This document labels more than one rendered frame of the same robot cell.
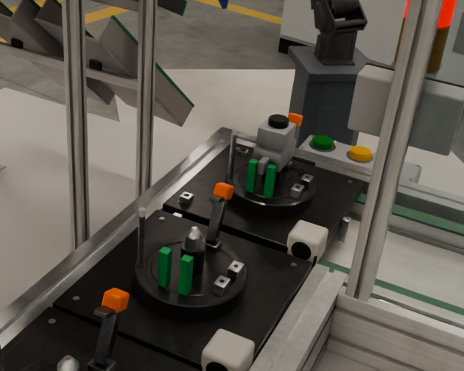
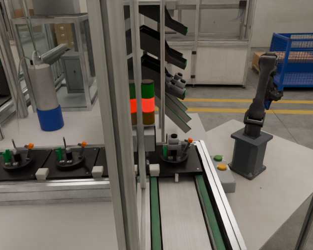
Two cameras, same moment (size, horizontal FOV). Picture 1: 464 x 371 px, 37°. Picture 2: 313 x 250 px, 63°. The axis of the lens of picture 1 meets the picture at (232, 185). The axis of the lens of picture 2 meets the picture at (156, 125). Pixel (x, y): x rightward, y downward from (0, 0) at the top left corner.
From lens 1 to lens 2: 1.06 m
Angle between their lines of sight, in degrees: 57
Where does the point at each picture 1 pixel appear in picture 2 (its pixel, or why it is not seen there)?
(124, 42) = (159, 101)
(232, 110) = not seen: hidden behind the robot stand
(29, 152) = (173, 128)
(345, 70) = (246, 139)
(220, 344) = (96, 167)
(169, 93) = (178, 121)
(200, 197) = (157, 149)
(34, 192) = (157, 136)
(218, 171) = not seen: hidden behind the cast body
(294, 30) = not seen: outside the picture
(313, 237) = (151, 167)
